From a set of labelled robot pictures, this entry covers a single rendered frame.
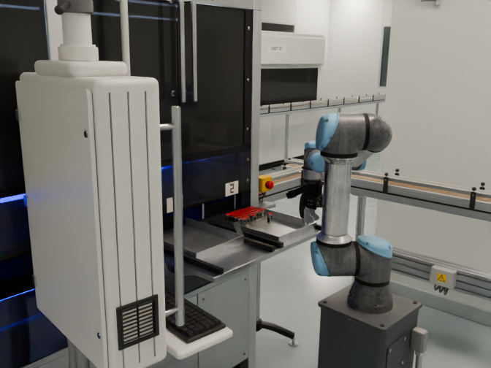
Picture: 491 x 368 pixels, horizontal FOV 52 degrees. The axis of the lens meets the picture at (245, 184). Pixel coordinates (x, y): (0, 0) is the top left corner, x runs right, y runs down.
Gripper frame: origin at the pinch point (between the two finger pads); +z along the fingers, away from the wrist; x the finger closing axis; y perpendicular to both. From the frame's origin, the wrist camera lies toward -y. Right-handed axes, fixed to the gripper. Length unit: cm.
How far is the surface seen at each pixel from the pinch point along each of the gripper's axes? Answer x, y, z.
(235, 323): -3, -36, 59
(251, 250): -31.0, -3.3, 3.7
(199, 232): -31.3, -32.1, 3.7
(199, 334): -79, 18, 10
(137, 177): -100, 19, -40
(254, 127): 8, -36, -37
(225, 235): -28.3, -19.8, 2.7
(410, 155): 144, -17, -8
